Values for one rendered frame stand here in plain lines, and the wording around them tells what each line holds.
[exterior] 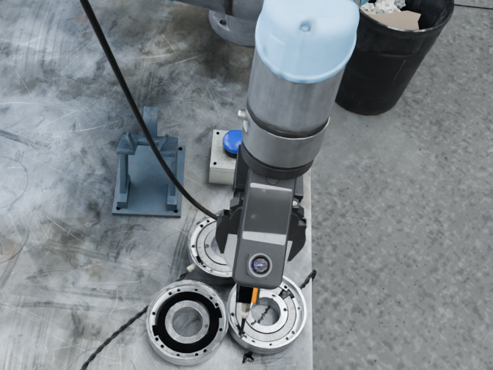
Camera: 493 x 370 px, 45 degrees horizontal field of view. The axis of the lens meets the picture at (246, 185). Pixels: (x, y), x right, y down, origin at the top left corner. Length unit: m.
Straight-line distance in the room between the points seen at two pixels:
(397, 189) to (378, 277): 0.33
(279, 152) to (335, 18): 0.13
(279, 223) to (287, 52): 0.17
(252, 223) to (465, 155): 1.65
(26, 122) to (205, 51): 0.33
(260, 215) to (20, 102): 0.58
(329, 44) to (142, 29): 0.71
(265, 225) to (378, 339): 1.21
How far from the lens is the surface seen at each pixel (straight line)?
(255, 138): 0.52
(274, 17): 0.45
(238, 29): 1.08
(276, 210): 0.55
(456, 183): 2.07
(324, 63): 0.45
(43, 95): 1.03
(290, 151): 0.51
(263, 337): 0.79
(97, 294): 0.84
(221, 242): 0.65
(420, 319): 1.79
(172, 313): 0.79
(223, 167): 0.87
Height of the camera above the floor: 1.57
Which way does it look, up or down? 58 degrees down
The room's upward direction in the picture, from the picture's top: 11 degrees clockwise
